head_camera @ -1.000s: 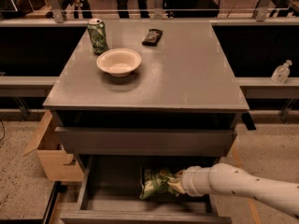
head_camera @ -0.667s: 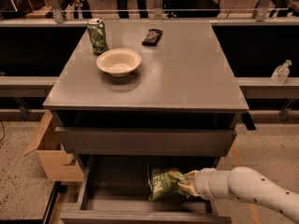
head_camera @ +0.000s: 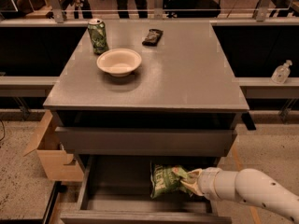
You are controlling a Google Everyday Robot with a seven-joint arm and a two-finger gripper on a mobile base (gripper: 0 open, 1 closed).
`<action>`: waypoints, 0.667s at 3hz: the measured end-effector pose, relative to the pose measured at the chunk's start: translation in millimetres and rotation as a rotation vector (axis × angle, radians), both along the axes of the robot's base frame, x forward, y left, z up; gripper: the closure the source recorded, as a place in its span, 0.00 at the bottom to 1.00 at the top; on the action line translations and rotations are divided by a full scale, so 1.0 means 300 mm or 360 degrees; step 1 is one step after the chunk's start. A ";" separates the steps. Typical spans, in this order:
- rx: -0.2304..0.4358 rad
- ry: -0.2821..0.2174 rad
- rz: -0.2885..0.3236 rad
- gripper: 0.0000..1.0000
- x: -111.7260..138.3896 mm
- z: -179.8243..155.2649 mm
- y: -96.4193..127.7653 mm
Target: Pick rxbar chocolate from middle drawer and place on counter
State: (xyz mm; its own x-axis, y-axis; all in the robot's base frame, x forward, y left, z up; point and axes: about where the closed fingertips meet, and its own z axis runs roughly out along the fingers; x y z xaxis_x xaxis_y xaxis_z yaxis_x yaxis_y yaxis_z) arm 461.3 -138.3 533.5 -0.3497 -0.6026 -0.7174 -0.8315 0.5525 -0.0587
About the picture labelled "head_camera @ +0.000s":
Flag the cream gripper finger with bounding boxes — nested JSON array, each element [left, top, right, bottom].
[[181, 180, 203, 196], [188, 169, 203, 178]]

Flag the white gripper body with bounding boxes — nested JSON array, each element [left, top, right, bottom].
[[197, 167, 221, 201]]

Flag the green chip bag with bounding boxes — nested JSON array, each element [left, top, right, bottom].
[[150, 163, 192, 199]]

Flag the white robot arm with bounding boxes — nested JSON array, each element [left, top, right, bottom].
[[181, 167, 299, 224]]

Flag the open bottom grey drawer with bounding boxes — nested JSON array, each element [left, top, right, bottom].
[[61, 156, 232, 224]]

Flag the grey drawer cabinet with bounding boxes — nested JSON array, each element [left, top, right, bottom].
[[42, 18, 250, 161]]

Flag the grey middle drawer front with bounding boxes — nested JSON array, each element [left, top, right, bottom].
[[55, 127, 236, 157]]

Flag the white paper bowl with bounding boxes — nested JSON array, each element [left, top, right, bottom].
[[96, 49, 142, 77]]

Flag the cardboard box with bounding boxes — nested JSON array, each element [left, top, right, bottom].
[[23, 111, 84, 182]]

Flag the dark snack bar wrapper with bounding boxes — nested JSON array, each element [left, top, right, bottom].
[[142, 29, 164, 47]]

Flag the green soda can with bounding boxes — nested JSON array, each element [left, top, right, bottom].
[[88, 19, 109, 55]]

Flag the black office chair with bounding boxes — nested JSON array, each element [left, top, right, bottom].
[[164, 0, 221, 18]]

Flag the metal railing frame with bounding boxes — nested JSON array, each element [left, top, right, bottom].
[[0, 0, 299, 26]]

